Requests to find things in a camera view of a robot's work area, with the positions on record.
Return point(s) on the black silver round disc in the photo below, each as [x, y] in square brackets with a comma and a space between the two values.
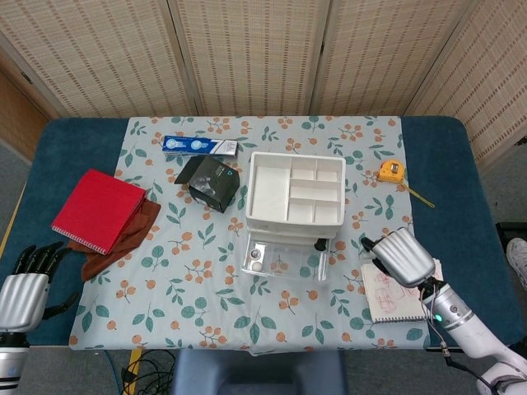
[256, 253]

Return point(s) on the clear drawer with white ball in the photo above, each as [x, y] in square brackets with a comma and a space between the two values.
[288, 255]

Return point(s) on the brown wooden door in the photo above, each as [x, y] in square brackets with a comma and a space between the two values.
[16, 119]

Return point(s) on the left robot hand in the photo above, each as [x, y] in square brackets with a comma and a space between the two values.
[22, 300]

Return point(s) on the red spiral notebook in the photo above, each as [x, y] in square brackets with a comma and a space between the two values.
[99, 205]

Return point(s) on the yellow tape measure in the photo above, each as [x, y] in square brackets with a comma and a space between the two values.
[391, 170]

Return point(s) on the brown cloth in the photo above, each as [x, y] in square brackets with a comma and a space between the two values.
[131, 238]

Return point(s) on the small black object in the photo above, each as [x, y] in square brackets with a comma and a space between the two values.
[320, 244]

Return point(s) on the floral fruit-print tablecloth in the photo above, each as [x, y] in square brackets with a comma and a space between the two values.
[206, 304]

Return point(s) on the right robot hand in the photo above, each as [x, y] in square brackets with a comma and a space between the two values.
[403, 257]

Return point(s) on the white plastic drawer cabinet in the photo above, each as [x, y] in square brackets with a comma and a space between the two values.
[269, 193]

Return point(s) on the woven folding screen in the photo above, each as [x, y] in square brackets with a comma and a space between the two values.
[247, 53]

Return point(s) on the blue white toothpaste box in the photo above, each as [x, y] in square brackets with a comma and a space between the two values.
[197, 145]

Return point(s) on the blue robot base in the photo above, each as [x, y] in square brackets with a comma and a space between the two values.
[259, 374]

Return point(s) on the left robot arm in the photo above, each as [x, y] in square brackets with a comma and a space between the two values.
[10, 362]

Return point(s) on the small white ball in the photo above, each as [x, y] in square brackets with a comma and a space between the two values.
[257, 267]

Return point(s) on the white shoe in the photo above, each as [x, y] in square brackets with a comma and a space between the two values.
[518, 261]

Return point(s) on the black cardboard box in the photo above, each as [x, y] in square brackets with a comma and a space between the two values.
[214, 193]

